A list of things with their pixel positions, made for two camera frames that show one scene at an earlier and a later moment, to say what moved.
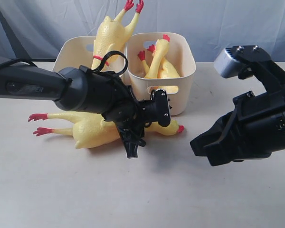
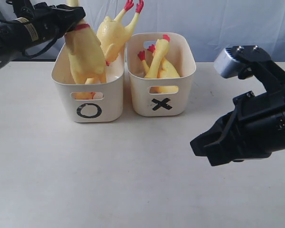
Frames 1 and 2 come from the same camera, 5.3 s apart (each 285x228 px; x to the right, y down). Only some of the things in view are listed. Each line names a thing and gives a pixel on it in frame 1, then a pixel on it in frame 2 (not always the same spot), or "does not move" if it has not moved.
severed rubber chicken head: (160, 49) does not move
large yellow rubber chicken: (110, 36) does not move
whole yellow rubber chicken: (91, 130) -> (86, 58)
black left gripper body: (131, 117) -> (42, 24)
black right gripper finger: (222, 143) does not move
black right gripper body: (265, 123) does not move
